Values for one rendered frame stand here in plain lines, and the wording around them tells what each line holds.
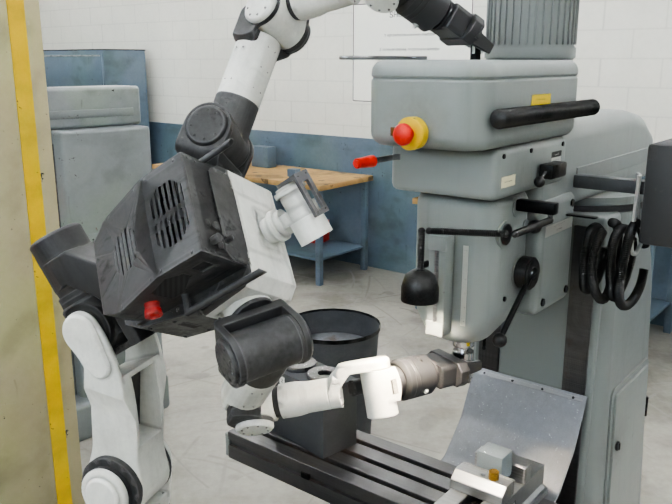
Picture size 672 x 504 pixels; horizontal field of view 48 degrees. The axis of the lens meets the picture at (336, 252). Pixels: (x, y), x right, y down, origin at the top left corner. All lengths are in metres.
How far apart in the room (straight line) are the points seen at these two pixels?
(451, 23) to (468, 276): 0.49
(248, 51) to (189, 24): 6.98
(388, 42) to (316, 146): 1.25
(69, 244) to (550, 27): 1.09
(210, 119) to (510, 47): 0.67
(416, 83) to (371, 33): 5.52
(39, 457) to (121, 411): 1.54
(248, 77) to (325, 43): 5.70
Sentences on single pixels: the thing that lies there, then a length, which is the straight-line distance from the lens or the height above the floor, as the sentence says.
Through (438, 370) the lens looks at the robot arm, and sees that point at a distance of 1.63.
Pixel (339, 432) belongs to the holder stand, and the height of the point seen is 0.96.
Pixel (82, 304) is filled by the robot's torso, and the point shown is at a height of 1.42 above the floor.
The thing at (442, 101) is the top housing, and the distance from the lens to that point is 1.37.
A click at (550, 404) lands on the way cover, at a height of 1.03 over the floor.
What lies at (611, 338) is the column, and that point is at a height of 1.21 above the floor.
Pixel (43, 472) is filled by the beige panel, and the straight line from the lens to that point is 3.19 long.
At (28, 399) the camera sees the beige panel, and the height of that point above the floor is 0.68.
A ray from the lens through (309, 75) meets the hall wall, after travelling 7.35.
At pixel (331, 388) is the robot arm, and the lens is 1.56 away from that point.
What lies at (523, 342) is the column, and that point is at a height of 1.17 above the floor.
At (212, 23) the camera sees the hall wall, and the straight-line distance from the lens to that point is 8.27.
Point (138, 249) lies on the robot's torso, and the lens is 1.35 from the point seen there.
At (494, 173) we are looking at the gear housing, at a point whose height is 1.68.
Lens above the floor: 1.89
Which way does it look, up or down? 14 degrees down
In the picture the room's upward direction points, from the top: straight up
